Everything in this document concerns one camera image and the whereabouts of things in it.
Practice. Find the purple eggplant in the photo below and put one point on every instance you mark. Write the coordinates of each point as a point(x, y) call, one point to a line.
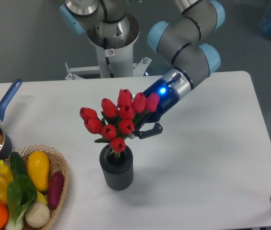
point(55, 188)

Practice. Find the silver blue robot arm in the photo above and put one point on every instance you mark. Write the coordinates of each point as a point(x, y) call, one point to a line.
point(177, 43)

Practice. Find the green bok choy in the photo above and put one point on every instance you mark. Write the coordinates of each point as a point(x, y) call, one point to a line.
point(21, 194)

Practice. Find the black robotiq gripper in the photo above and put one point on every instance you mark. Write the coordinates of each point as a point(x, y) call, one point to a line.
point(168, 98)

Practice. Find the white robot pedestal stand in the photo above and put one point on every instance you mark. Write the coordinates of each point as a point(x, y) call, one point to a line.
point(114, 45)

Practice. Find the yellow squash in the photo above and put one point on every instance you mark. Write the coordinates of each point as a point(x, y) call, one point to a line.
point(38, 169)

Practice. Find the green cucumber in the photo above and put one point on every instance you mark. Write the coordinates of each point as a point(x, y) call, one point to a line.
point(17, 165)

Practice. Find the beige garlic bulb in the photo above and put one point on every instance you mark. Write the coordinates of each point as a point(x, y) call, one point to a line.
point(38, 215)

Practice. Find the red tulip bouquet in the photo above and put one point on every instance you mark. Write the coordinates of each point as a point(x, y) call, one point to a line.
point(119, 120)

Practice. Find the dark grey ribbed vase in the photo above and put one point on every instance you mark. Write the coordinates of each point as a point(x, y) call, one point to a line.
point(119, 173)

